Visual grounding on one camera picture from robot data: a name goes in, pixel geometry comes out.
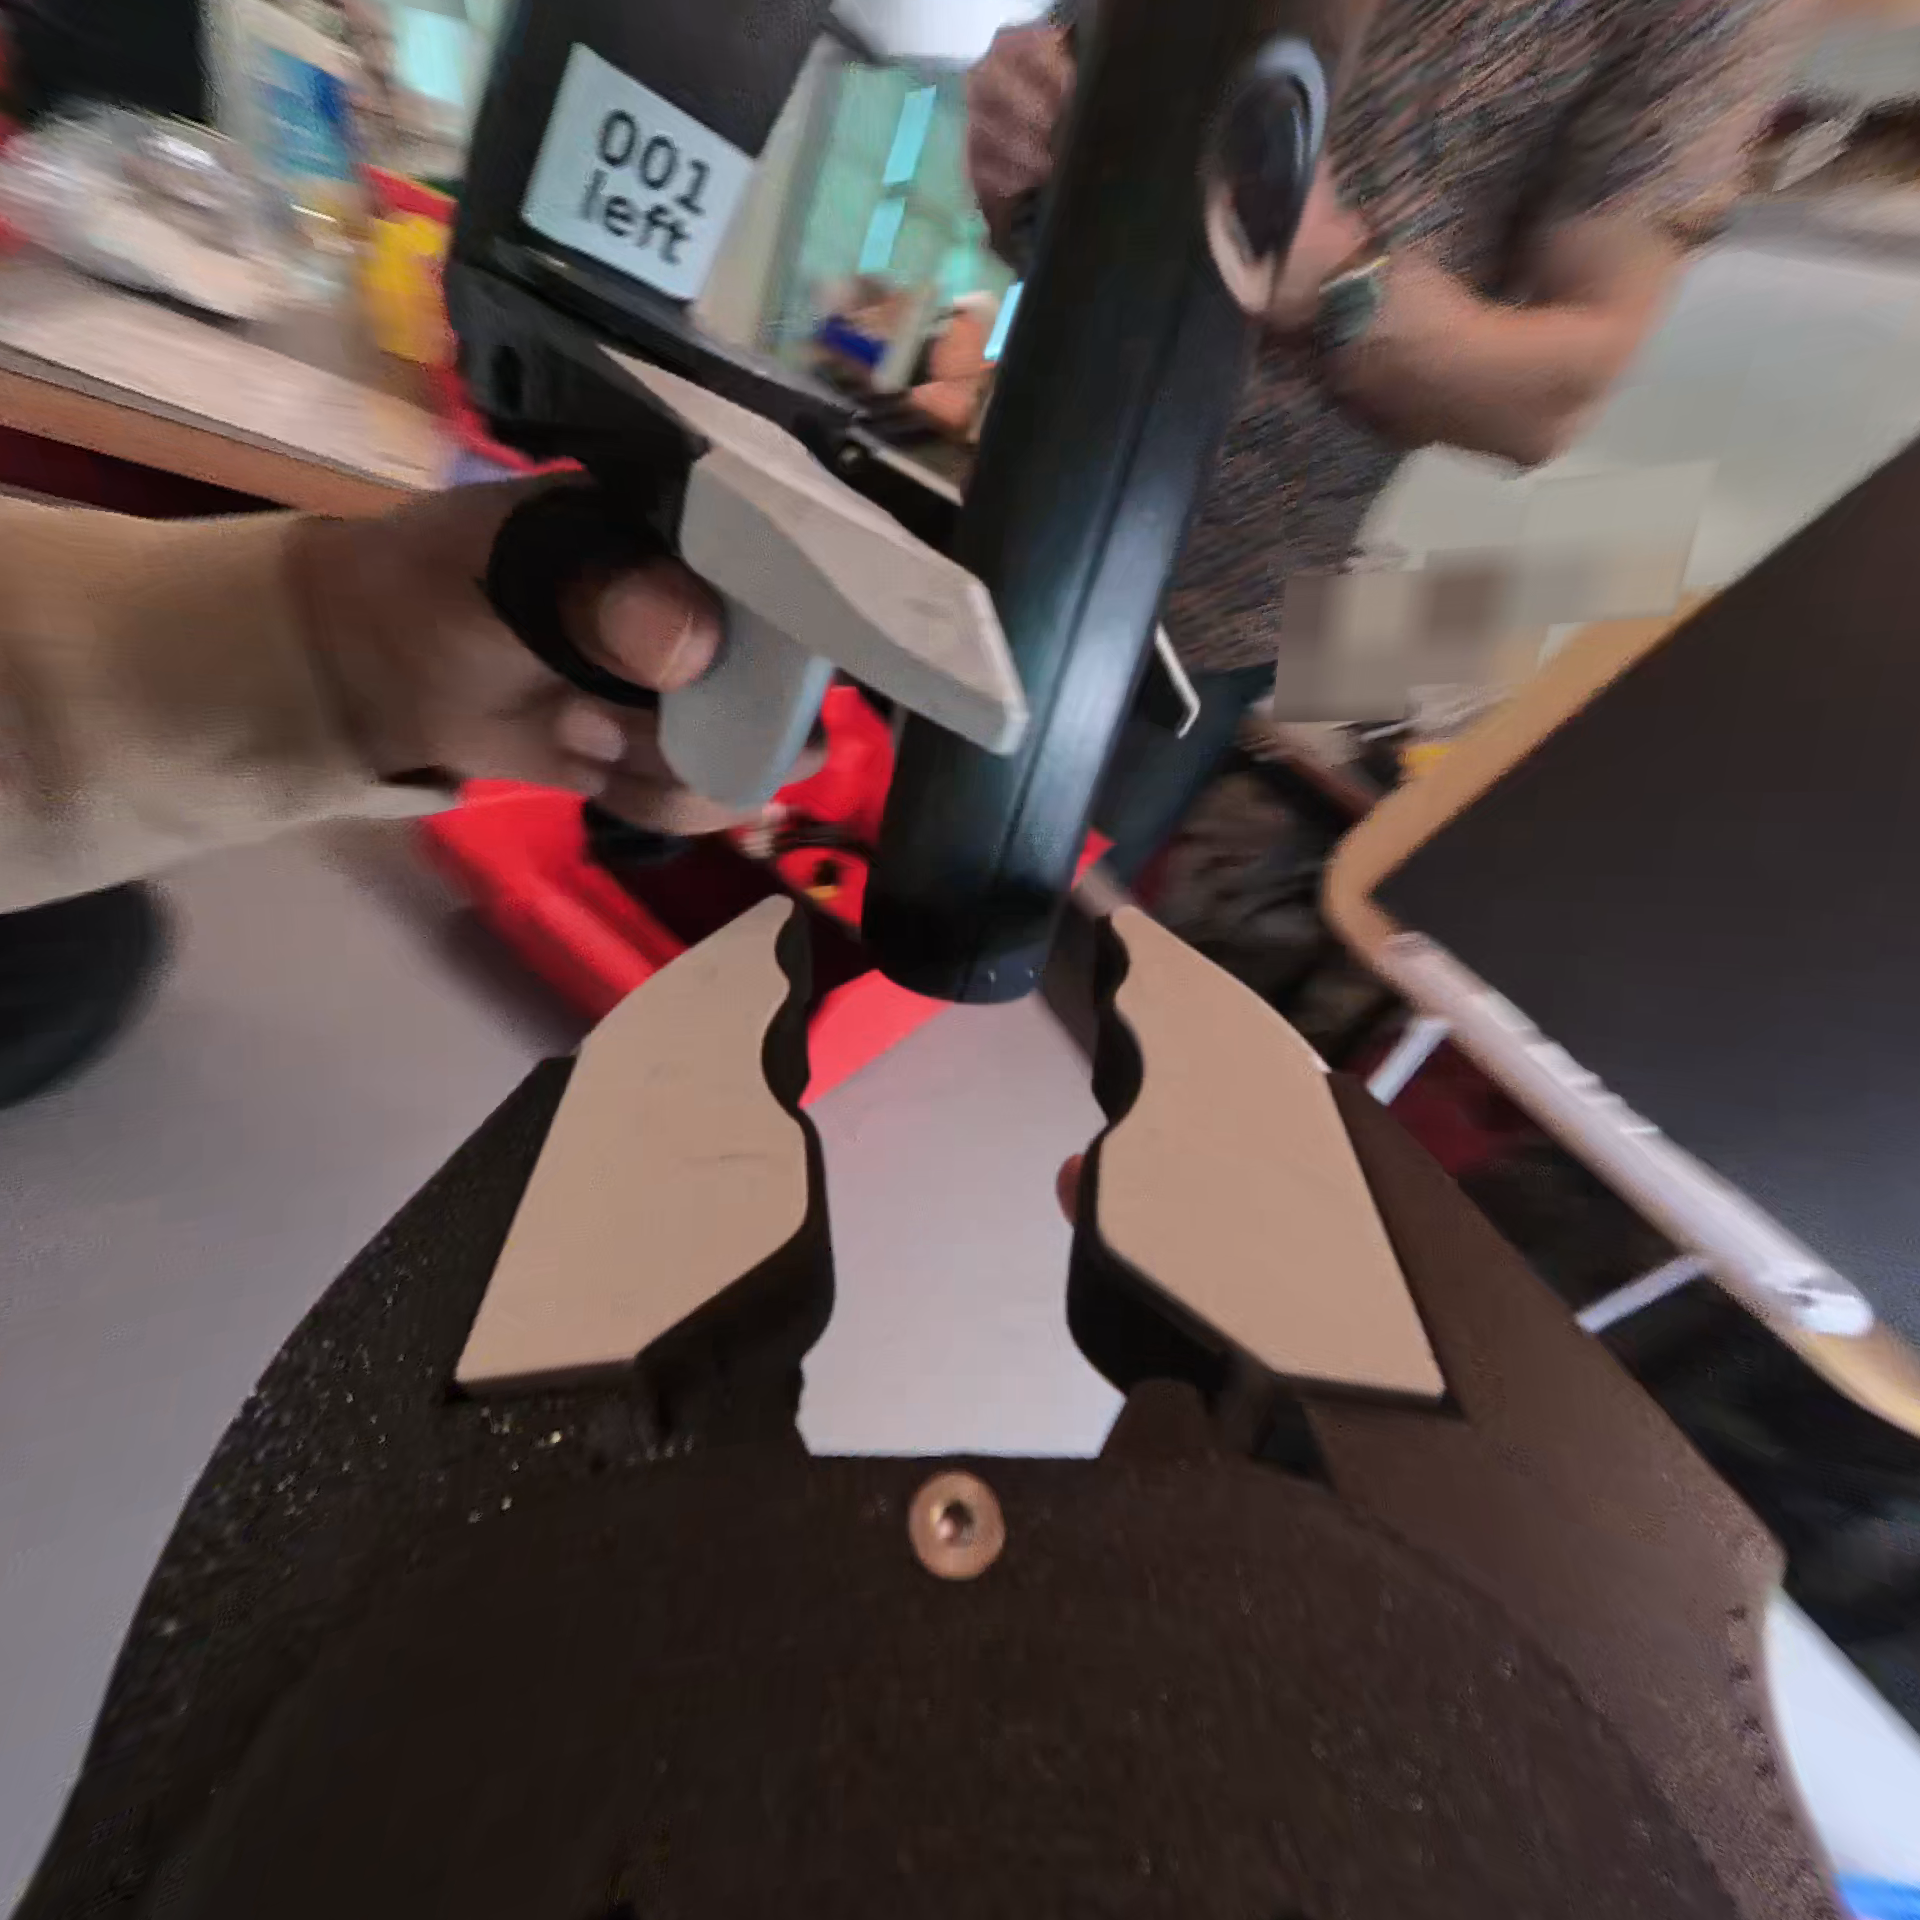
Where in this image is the wooden table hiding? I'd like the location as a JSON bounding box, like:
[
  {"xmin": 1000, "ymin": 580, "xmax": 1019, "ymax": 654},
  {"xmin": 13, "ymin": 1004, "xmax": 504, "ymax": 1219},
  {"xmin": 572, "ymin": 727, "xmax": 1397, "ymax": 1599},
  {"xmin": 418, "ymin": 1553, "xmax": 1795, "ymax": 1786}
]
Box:
[{"xmin": 0, "ymin": 263, "xmax": 451, "ymax": 519}]

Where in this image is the person's left hand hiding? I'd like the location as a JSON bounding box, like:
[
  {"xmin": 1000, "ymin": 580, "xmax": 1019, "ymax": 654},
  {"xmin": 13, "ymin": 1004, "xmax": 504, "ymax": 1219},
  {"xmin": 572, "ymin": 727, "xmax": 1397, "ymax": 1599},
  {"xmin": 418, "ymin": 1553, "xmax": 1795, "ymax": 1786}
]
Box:
[{"xmin": 292, "ymin": 476, "xmax": 781, "ymax": 833}]

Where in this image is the black handheld tool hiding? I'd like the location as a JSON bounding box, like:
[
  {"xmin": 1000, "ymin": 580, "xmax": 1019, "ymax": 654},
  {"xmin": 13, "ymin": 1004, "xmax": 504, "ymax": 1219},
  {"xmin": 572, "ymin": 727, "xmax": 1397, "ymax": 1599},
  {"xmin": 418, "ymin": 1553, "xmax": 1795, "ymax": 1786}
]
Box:
[{"xmin": 862, "ymin": 0, "xmax": 1336, "ymax": 1004}]

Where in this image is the red plastic bin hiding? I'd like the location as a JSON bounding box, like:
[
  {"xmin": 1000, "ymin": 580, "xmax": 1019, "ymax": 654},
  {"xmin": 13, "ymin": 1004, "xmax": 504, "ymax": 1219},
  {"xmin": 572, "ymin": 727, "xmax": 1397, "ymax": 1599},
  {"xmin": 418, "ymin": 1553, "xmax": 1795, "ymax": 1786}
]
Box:
[{"xmin": 419, "ymin": 681, "xmax": 1113, "ymax": 1111}]

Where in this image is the black board with wooden rim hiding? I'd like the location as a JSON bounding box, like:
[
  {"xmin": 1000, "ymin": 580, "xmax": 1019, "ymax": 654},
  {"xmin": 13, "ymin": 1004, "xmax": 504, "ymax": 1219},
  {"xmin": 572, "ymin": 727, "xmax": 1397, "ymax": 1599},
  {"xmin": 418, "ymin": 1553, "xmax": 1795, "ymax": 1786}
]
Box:
[{"xmin": 1319, "ymin": 440, "xmax": 1920, "ymax": 1433}]

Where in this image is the yellow plastic bin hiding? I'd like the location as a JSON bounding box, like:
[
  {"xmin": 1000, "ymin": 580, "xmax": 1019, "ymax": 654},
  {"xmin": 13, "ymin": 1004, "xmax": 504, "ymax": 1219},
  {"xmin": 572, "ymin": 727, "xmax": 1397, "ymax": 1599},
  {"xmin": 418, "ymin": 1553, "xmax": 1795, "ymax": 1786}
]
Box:
[{"xmin": 361, "ymin": 212, "xmax": 451, "ymax": 369}]

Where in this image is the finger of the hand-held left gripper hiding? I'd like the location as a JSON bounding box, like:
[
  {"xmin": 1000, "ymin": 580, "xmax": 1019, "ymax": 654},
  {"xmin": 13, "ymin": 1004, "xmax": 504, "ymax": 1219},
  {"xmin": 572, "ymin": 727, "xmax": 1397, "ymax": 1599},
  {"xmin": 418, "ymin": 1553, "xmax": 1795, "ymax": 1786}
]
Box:
[{"xmin": 602, "ymin": 346, "xmax": 1033, "ymax": 758}]

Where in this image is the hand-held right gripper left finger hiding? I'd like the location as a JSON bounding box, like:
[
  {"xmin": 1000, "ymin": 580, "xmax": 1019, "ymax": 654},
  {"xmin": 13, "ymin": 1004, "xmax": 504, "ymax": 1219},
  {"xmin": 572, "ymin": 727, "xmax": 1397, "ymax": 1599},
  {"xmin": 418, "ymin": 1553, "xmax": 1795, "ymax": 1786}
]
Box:
[{"xmin": 454, "ymin": 899, "xmax": 833, "ymax": 1398}]

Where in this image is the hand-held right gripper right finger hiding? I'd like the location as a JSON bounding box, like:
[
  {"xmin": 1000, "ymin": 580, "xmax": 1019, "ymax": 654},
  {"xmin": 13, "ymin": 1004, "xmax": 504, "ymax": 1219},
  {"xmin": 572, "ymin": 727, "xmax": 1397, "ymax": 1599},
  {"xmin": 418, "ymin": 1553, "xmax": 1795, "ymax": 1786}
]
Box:
[{"xmin": 1072, "ymin": 903, "xmax": 1449, "ymax": 1410}]

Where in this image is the clear plastic bag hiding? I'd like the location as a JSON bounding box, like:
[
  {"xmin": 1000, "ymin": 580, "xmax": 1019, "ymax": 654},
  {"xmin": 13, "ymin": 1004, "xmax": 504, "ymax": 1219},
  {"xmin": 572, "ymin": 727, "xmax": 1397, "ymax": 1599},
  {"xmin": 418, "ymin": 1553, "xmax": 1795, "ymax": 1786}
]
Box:
[{"xmin": 0, "ymin": 107, "xmax": 288, "ymax": 324}]

